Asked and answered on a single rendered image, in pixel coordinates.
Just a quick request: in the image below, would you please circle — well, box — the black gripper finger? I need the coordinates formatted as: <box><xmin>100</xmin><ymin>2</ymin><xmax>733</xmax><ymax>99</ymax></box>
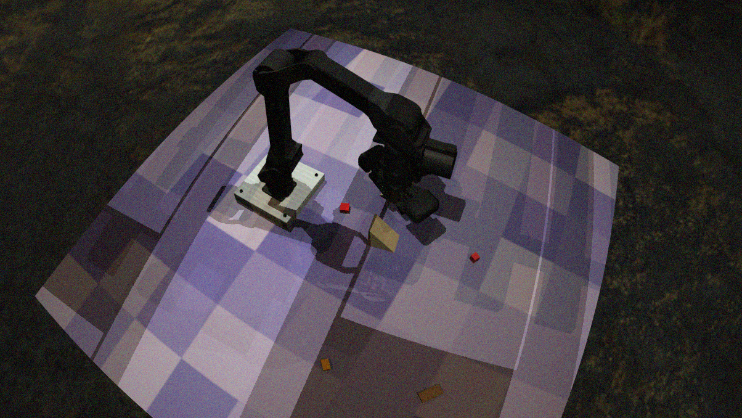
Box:
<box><xmin>396</xmin><ymin>199</ymin><xmax>406</xmax><ymax>215</ymax></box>
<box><xmin>369</xmin><ymin>172</ymin><xmax>392</xmax><ymax>199</ymax></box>

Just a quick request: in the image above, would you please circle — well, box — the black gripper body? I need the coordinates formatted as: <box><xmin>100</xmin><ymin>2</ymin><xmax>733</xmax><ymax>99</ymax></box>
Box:
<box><xmin>358</xmin><ymin>145</ymin><xmax>439</xmax><ymax>224</ymax></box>

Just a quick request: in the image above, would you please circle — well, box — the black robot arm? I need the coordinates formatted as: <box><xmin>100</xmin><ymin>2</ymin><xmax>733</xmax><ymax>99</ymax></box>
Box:
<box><xmin>253</xmin><ymin>48</ymin><xmax>457</xmax><ymax>202</ymax></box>

